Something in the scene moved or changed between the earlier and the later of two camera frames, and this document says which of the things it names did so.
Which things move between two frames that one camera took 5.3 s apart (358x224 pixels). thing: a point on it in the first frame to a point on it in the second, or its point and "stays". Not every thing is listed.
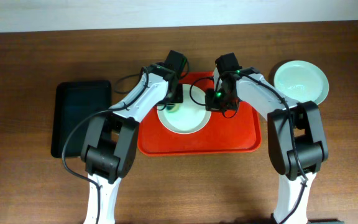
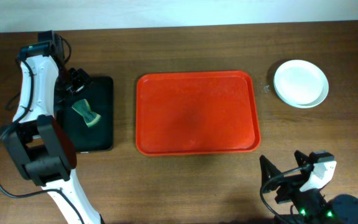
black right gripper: (217, 104) to (286, 183)
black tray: (71, 102) stays
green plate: (302, 81) stays
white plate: (192, 116) to (301, 83)
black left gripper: (173, 98) to (74, 82)
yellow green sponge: (173, 108) to (82, 106)
